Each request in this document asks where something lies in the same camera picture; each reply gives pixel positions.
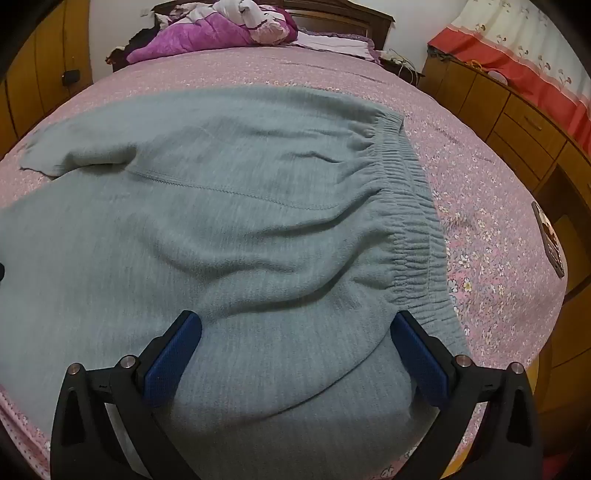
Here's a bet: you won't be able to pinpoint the pale pink pillow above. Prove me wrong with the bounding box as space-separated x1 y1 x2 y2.
292 31 381 63

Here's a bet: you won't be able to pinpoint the purple quilt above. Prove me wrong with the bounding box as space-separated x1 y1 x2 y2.
126 0 299 64

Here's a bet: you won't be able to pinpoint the grey fleece pants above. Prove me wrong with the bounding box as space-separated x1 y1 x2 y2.
0 84 472 480

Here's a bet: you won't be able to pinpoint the pink floral bed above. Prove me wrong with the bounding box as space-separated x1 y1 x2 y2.
0 45 570 480

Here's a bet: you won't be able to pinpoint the wooden drawer cabinet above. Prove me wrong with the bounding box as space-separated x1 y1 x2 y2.
419 58 591 480

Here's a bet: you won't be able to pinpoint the red and white floral curtain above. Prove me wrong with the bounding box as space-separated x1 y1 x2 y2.
427 0 591 153

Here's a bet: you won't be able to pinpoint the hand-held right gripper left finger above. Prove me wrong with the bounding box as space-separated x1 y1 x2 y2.
50 310 202 480

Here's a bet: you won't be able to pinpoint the dark clothes pile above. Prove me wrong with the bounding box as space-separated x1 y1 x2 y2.
105 31 160 72

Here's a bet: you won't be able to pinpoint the wooden wardrobe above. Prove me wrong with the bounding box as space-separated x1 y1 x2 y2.
0 0 94 160

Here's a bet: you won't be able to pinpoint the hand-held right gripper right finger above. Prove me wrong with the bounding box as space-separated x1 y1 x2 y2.
390 310 542 480

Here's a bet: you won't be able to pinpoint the bedside table with cables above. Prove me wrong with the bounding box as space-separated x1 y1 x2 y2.
379 48 426 88

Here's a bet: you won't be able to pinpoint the dark wooden headboard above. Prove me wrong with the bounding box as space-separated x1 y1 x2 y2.
152 0 396 51

